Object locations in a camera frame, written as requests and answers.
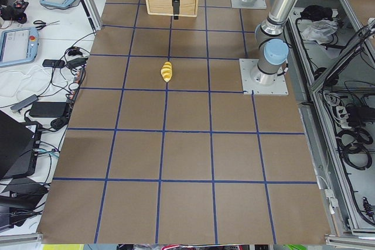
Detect blue teach pendant near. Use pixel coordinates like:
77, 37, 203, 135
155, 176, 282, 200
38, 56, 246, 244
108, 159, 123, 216
1, 27, 39, 67

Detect black laptop computer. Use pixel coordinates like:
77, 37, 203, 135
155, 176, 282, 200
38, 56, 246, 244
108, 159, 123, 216
1, 112, 42, 180

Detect crumpled white cloth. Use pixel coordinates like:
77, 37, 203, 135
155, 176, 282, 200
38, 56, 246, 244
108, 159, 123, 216
301, 20, 338, 44

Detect black scissors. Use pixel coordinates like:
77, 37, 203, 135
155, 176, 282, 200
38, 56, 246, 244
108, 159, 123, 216
33, 20, 60, 30

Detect toy bread loaf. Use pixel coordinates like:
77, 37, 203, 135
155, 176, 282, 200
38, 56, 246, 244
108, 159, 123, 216
161, 61, 173, 83

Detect black power adapter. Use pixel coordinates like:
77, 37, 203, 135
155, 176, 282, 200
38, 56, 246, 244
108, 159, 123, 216
29, 102, 67, 118

